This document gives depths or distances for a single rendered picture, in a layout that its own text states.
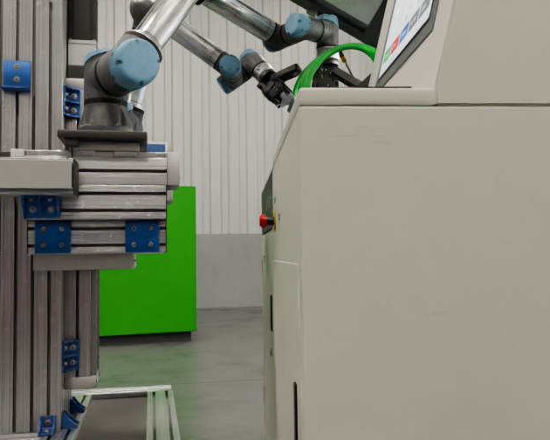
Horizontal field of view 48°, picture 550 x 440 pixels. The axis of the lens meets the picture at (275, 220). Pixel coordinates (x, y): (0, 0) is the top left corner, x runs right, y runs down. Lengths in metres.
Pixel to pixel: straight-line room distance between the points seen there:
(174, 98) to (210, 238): 1.98
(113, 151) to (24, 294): 0.49
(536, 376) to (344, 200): 0.41
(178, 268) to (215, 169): 3.50
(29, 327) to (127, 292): 3.32
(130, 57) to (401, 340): 0.99
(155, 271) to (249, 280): 3.47
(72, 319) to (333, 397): 1.10
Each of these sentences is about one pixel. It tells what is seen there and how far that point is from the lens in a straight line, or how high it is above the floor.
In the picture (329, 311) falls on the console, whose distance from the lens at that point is 0.97.
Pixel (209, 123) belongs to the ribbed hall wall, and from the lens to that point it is 8.69.
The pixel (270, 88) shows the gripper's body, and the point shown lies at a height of 1.31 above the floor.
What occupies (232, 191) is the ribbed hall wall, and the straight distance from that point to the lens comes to 8.55.
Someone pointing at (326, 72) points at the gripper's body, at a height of 1.31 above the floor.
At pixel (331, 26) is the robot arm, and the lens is 2.13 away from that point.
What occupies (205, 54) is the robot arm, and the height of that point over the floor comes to 1.42.
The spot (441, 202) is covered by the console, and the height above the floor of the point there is 0.80.
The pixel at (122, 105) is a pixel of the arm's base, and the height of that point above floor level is 1.12.
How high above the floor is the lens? 0.72
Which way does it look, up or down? 3 degrees up
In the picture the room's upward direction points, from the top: 1 degrees counter-clockwise
